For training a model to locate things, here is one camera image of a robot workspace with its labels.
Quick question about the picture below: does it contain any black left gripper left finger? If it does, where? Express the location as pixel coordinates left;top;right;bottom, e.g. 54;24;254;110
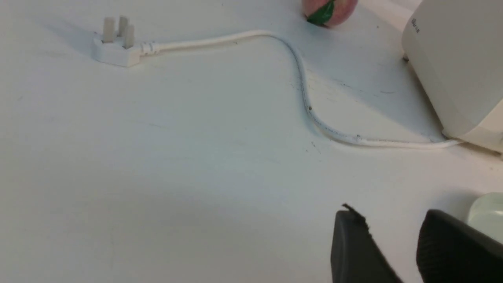
330;204;402;283

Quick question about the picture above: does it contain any white power cable with plug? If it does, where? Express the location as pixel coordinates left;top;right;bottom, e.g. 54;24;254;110
93;16;460;149

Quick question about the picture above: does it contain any white toaster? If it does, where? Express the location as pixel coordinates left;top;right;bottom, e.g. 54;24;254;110
401;0;503;153

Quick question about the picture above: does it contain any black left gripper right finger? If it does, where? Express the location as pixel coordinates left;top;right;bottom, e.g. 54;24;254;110
416;209;503;283

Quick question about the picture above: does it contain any pale green plate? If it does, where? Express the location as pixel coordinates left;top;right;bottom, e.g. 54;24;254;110
466;192;503;244

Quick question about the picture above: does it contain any pink peach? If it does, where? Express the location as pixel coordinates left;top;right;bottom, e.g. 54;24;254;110
301;0;358;28

